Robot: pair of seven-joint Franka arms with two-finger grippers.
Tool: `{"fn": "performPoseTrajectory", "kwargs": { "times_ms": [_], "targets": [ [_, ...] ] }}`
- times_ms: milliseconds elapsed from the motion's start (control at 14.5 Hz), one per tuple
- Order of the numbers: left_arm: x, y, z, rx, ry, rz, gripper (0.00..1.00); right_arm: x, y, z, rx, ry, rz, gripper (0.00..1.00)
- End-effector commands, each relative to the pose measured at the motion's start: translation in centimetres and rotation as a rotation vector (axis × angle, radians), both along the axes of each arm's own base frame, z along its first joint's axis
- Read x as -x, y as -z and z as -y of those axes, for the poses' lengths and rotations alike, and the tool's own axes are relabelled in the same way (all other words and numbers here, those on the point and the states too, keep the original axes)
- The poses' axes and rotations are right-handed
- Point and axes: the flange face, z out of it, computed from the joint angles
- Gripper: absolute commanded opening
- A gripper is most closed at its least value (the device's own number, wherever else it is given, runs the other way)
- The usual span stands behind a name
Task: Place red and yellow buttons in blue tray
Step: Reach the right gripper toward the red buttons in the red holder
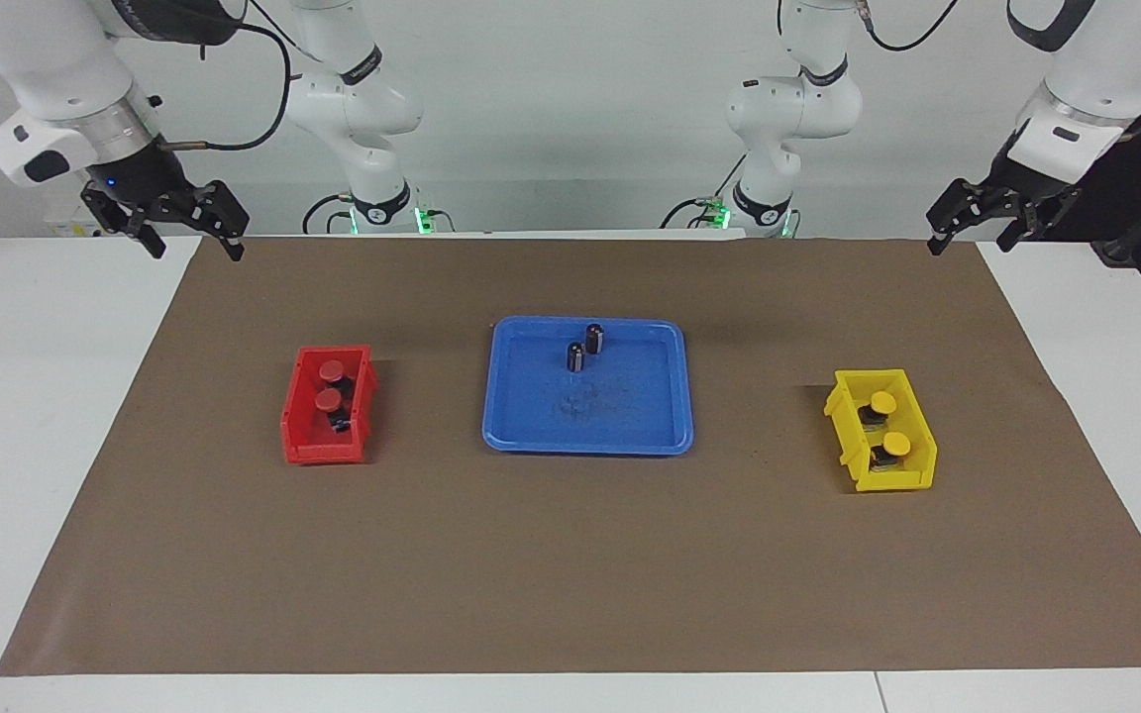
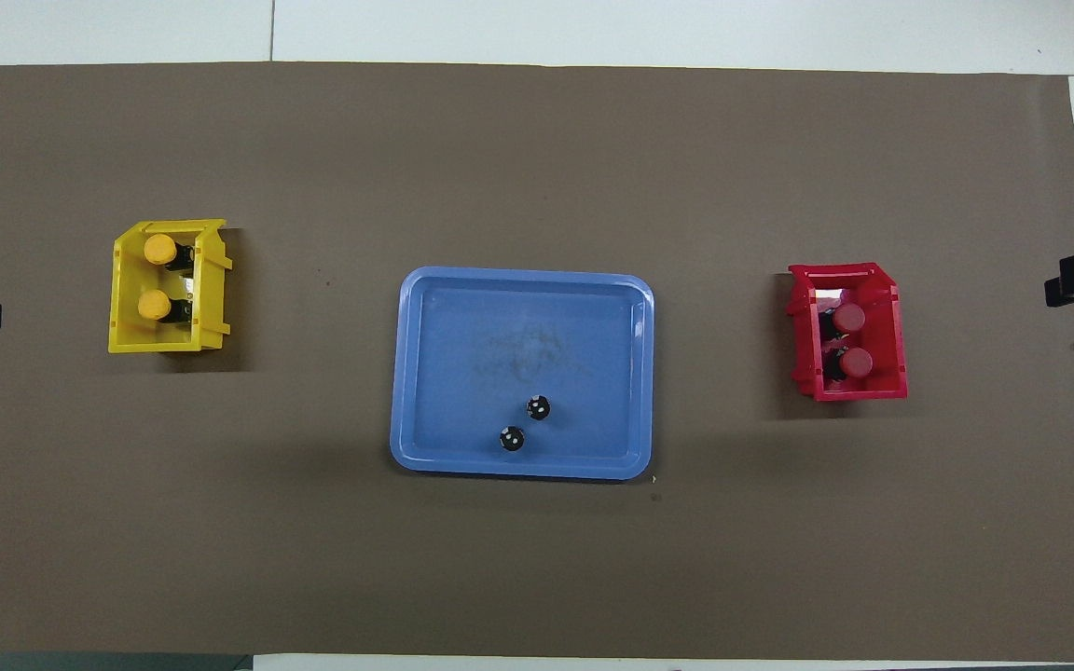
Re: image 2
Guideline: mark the small black cylinder capacitor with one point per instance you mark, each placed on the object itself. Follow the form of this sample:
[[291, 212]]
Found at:
[[538, 407], [511, 438]]

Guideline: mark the yellow plastic storage bin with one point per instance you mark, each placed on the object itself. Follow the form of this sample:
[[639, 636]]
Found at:
[[124, 298]]

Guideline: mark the blue plastic tray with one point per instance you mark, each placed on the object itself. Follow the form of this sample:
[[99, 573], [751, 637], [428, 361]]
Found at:
[[462, 373]]

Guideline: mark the yellow push button switch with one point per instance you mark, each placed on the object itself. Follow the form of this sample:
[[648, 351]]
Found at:
[[160, 249], [155, 305]]

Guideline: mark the brown paper table mat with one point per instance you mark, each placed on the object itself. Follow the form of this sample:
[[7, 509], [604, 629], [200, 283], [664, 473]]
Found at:
[[537, 140]]

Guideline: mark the red plastic storage bin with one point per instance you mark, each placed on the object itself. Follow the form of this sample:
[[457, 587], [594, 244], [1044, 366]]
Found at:
[[803, 365]]

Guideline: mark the red push button switch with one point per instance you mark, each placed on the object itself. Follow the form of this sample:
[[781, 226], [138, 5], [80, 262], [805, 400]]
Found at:
[[858, 362], [849, 319]]

